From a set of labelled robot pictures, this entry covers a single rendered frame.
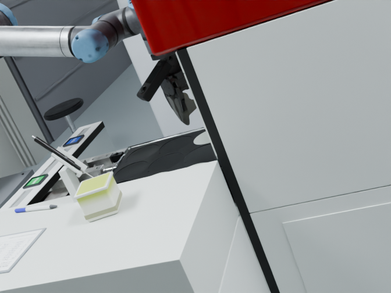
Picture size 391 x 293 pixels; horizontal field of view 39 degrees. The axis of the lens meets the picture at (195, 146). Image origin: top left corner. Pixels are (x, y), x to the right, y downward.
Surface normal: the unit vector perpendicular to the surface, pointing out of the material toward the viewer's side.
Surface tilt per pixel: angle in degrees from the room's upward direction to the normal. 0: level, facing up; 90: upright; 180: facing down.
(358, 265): 90
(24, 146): 90
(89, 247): 0
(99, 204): 90
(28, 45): 86
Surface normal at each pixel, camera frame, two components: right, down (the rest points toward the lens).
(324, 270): -0.21, 0.44
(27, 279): -0.35, -0.87
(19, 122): 0.91, -0.24
